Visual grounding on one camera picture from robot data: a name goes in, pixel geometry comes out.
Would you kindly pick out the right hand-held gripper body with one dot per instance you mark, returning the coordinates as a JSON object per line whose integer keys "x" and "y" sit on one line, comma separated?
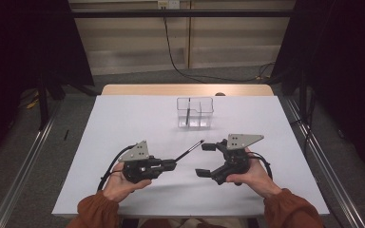
{"x": 234, "y": 158}

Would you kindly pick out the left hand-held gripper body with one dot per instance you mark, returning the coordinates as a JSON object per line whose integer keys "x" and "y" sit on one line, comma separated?
{"x": 139, "y": 167}

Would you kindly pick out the clear acrylic organizer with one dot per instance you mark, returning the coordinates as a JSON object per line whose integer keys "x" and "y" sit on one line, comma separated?
{"x": 202, "y": 106}

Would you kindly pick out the person's left hand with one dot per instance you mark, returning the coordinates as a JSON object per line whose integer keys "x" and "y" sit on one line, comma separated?
{"x": 117, "y": 185}

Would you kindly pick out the person's right hand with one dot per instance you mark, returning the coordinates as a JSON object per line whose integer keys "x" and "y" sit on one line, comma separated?
{"x": 258, "y": 179}

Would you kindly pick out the white table sheet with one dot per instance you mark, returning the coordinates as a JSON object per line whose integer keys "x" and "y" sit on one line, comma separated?
{"x": 133, "y": 126}

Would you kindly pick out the wooden table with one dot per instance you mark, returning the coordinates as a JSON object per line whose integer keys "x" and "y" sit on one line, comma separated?
{"x": 171, "y": 89}

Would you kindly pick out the small black floor item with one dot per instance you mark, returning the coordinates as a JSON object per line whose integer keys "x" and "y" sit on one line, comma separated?
{"x": 66, "y": 134}

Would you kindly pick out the black metal stand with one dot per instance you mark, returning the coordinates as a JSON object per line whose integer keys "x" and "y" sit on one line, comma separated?
{"x": 42, "y": 104}
{"x": 303, "y": 98}

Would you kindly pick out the light wooden desk leg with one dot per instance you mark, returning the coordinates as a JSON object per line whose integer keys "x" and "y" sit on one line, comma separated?
{"x": 189, "y": 38}

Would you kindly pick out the black curtain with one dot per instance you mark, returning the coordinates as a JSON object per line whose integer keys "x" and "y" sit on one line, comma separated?
{"x": 19, "y": 47}
{"x": 345, "y": 63}

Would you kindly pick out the metal floor rail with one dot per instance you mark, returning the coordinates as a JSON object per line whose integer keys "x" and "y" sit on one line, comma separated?
{"x": 22, "y": 171}
{"x": 326, "y": 164}

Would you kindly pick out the white wall socket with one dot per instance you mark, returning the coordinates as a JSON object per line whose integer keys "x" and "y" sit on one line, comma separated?
{"x": 168, "y": 3}

